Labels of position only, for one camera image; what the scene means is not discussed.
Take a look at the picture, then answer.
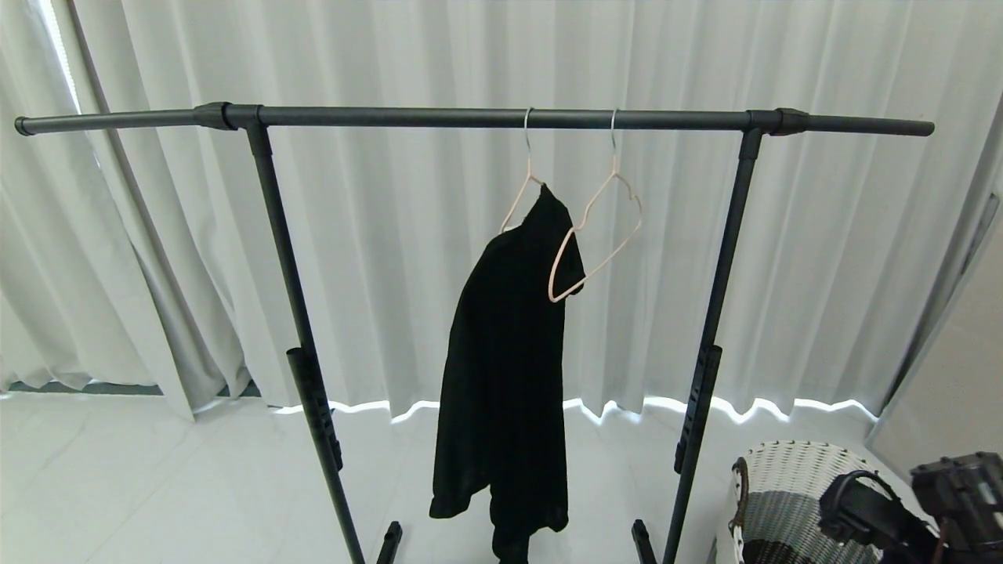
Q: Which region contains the black garment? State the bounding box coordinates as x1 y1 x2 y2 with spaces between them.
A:
429 184 587 564

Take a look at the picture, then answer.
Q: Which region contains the pink clothes hanger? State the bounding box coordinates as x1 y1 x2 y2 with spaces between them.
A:
499 108 545 234
547 108 643 304

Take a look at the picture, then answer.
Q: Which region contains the black clothes rack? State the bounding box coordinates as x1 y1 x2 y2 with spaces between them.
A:
14 102 936 564

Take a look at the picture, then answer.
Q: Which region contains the white laundry basket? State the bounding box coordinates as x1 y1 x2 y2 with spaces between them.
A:
717 440 910 564

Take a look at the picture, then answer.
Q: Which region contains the white curtain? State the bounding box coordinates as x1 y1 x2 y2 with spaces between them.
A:
0 0 1003 428

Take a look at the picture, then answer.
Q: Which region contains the black cable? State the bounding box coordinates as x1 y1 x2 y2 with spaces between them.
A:
831 468 902 510

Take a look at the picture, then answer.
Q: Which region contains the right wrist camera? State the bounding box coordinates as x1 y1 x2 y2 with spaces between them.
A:
819 470 941 564

